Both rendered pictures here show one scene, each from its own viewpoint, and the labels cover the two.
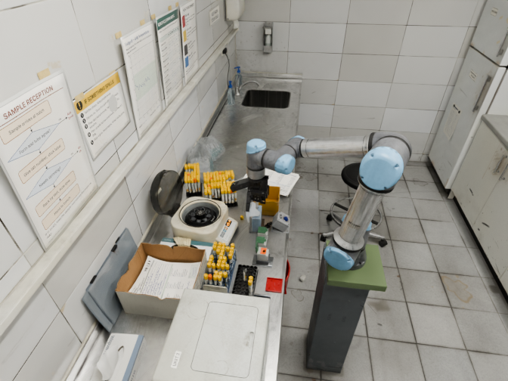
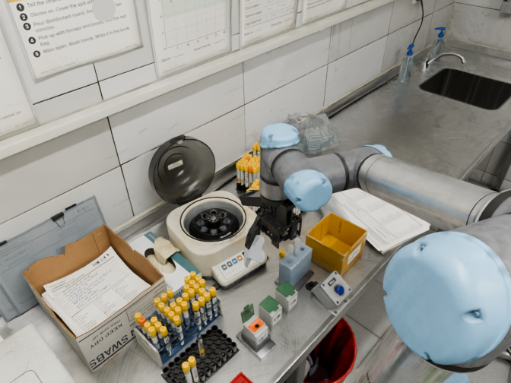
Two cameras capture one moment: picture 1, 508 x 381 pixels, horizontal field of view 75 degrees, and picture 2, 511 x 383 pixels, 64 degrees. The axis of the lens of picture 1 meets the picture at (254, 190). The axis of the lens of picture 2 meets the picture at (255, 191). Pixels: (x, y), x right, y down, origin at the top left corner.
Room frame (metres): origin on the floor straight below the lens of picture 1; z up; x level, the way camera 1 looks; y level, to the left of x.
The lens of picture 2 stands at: (0.51, -0.37, 1.83)
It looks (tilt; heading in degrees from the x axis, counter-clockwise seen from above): 39 degrees down; 35
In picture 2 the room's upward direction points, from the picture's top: 1 degrees counter-clockwise
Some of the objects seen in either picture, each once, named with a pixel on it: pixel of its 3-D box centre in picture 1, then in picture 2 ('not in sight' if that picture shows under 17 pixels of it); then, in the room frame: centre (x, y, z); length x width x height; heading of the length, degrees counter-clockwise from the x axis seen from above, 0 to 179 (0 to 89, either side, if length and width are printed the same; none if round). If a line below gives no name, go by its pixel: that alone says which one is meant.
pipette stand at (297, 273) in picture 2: (257, 219); (295, 267); (1.20, -0.01, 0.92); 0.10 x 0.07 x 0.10; 174
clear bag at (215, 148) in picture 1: (210, 145); (317, 128); (1.90, 0.29, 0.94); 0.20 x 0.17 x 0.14; 149
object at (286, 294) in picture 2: (262, 234); (286, 296); (1.11, -0.04, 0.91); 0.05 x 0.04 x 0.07; 82
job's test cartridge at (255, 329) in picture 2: (262, 255); (255, 332); (0.97, -0.04, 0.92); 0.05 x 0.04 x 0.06; 80
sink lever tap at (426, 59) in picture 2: (248, 85); (446, 59); (2.98, 0.05, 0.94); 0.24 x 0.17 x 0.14; 82
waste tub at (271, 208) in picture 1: (267, 200); (334, 244); (1.35, -0.07, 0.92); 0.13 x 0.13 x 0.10; 83
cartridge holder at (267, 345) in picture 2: (262, 259); (255, 338); (0.97, -0.04, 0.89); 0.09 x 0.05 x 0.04; 80
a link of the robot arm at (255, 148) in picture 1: (256, 154); (279, 153); (1.10, -0.01, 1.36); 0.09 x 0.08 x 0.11; 56
